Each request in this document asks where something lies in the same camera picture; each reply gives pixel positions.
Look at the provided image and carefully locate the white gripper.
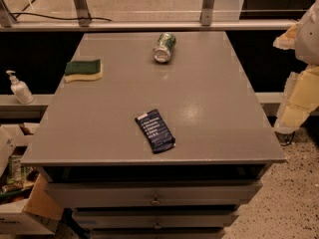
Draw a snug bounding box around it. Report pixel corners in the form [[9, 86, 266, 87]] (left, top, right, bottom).
[[273, 0, 319, 134]]

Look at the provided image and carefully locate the green soda can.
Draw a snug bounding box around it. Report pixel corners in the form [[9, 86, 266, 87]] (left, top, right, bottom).
[[153, 33, 176, 63]]

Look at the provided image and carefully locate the green and yellow sponge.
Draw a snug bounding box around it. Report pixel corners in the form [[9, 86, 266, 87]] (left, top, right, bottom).
[[64, 60, 103, 83]]

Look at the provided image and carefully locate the green can in box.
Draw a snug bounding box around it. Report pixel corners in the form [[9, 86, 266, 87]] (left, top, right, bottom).
[[9, 154, 22, 181]]

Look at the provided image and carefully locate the dark blue snack bar wrapper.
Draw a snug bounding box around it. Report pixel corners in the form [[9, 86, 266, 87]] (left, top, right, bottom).
[[135, 109, 175, 154]]

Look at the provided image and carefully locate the middle grey drawer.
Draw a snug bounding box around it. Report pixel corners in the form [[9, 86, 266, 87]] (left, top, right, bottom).
[[73, 210, 238, 229]]

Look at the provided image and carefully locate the grey drawer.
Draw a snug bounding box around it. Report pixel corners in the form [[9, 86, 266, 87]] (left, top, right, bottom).
[[73, 210, 238, 229], [45, 180, 262, 208]]

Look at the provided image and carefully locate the top grey drawer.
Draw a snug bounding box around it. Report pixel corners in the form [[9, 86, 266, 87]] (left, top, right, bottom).
[[45, 180, 262, 208]]

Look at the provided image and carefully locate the white pump soap bottle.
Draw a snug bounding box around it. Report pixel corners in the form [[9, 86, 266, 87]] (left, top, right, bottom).
[[6, 70, 34, 105]]

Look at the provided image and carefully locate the cardboard box with items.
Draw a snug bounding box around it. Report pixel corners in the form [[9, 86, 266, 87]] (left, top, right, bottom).
[[0, 122, 63, 235]]

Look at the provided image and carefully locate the black cable on floor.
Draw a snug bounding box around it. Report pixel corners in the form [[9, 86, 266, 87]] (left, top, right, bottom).
[[279, 130, 297, 147]]

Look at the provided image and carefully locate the metal window frame rail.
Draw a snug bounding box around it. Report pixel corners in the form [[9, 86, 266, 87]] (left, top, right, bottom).
[[1, 0, 296, 31]]

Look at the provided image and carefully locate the black cable on ledge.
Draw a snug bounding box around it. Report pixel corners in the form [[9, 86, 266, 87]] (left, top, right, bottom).
[[9, 11, 114, 22]]

